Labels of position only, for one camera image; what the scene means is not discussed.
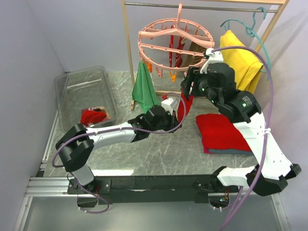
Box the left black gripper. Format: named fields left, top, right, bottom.
left=150, top=109, right=182, bottom=133

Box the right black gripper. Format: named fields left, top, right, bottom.
left=180, top=65, right=220, bottom=107

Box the striped beige purple sock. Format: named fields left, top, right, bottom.
left=81, top=106, right=111, bottom=122

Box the red sock front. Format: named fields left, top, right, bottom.
left=80, top=109, right=107, bottom=126

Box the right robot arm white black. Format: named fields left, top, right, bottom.
left=181, top=63, right=301, bottom=196

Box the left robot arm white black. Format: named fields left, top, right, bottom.
left=55, top=105, right=180, bottom=193

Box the pink round clip hanger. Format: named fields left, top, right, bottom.
left=138, top=3, right=215, bottom=82

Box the teal plastic hanger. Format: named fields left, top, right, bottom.
left=220, top=7, right=272, bottom=71

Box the brown sock pair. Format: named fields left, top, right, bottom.
left=184, top=42, right=207, bottom=67

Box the green hanging cloth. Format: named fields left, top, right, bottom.
left=132, top=61, right=160, bottom=113

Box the red patterned sock pair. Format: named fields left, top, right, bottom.
left=169, top=35, right=186, bottom=68

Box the red folded towel stack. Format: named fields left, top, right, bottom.
left=196, top=114, right=252, bottom=155

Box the yellow hanging cloth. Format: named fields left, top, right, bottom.
left=218, top=29, right=264, bottom=94

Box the clear plastic bin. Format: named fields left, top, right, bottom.
left=54, top=66, right=118, bottom=133

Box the black base bar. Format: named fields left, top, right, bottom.
left=67, top=175, right=229, bottom=205

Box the wooden clothes rack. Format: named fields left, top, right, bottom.
left=121, top=0, right=290, bottom=111

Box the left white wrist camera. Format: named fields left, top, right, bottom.
left=161, top=97, right=179, bottom=115

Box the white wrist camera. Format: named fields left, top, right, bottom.
left=161, top=97, right=179, bottom=115
left=199, top=48, right=224, bottom=74

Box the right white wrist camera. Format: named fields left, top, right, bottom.
left=199, top=48, right=224, bottom=74

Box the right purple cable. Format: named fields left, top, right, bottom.
left=219, top=47, right=274, bottom=231

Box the purple cable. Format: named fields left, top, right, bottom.
left=219, top=47, right=274, bottom=231
left=51, top=92, right=193, bottom=215

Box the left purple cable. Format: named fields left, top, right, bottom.
left=51, top=92, right=193, bottom=215

